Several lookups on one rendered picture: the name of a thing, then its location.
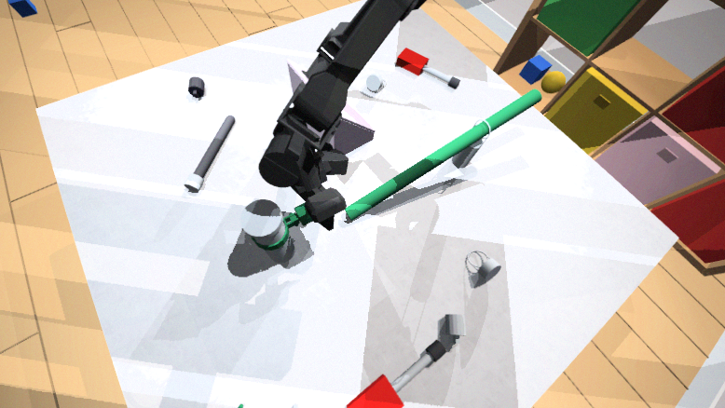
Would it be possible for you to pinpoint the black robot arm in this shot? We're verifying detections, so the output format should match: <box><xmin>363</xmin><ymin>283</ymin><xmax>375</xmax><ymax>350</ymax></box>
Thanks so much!
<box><xmin>258</xmin><ymin>0</ymin><xmax>427</xmax><ymax>187</ymax></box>

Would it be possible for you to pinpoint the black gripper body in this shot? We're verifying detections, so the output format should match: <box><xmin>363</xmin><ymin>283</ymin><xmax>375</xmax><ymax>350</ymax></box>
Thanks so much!
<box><xmin>294</xmin><ymin>149</ymin><xmax>347</xmax><ymax>223</ymax></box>

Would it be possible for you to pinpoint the green cup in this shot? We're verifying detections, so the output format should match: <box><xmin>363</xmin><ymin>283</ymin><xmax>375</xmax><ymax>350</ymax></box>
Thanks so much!
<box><xmin>251</xmin><ymin>203</ymin><xmax>313</xmax><ymax>251</ymax></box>

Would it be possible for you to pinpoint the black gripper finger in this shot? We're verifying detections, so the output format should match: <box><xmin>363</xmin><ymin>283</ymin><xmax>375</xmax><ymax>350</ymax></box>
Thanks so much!
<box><xmin>319</xmin><ymin>215</ymin><xmax>335</xmax><ymax>231</ymax></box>
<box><xmin>291</xmin><ymin>185</ymin><xmax>313</xmax><ymax>201</ymax></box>

